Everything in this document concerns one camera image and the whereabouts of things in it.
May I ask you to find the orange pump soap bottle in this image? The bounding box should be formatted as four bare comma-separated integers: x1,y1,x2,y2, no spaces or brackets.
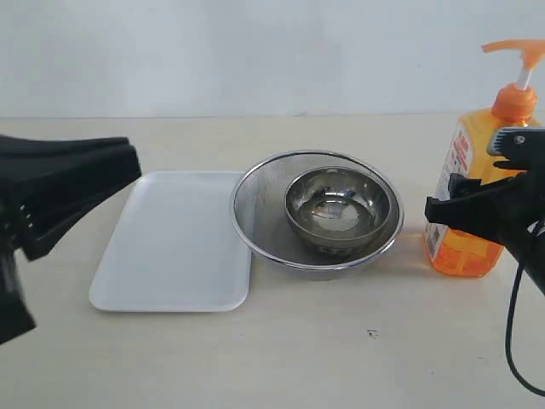
425,39,544,288

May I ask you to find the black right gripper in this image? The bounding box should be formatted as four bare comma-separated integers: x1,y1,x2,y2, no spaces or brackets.
424,127,544,256

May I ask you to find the small stainless steel bowl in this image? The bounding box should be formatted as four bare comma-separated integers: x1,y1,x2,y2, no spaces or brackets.
284,166,393,251

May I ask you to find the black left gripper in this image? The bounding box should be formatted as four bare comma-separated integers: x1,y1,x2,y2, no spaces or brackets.
0,135,141,344

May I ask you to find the white rectangular tray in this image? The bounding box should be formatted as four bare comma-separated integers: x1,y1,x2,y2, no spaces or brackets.
89,171,251,313

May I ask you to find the steel mesh strainer basket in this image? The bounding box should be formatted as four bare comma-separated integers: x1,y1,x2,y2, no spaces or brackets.
230,150,404,279

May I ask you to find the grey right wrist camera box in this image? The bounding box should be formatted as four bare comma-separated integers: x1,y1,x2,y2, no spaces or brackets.
487,127,517,157

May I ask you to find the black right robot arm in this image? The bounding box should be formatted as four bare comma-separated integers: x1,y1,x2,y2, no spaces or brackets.
425,127,544,291

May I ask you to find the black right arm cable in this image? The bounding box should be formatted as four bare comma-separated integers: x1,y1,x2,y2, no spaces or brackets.
505,259,545,400

